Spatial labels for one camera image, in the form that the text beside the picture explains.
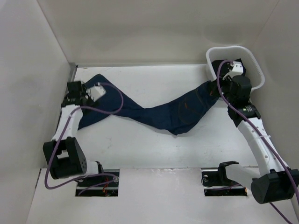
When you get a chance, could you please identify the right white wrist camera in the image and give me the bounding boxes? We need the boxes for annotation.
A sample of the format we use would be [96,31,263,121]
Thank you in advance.
[222,61,243,80]

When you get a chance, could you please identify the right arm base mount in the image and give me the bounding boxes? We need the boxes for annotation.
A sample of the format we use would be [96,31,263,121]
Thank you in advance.
[201,168,247,196]

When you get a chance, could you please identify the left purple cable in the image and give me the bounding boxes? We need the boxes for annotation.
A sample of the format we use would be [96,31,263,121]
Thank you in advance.
[44,82,124,196]

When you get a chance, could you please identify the white plastic basket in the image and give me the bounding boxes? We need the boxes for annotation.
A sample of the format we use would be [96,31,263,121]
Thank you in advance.
[206,46,265,92]

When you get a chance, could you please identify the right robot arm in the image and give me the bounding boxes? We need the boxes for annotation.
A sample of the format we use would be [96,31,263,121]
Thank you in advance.
[216,60,299,204]

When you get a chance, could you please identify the black trousers in basket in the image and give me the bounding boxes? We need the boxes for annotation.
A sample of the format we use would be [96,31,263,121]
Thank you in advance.
[212,58,246,78]

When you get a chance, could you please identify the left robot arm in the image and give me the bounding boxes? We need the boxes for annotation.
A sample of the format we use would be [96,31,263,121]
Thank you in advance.
[43,81,105,186]

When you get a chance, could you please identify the blue denim trousers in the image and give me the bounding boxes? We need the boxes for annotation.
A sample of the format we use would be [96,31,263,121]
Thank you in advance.
[85,74,220,135]

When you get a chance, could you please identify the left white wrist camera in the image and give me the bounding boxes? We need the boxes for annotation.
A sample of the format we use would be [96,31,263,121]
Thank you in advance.
[87,83,106,102]

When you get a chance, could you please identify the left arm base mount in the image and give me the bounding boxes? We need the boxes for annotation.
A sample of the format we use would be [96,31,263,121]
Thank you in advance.
[75,169,120,197]

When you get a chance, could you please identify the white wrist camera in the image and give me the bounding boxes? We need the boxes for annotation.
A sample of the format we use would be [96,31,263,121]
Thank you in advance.
[87,83,106,102]
[222,61,243,80]

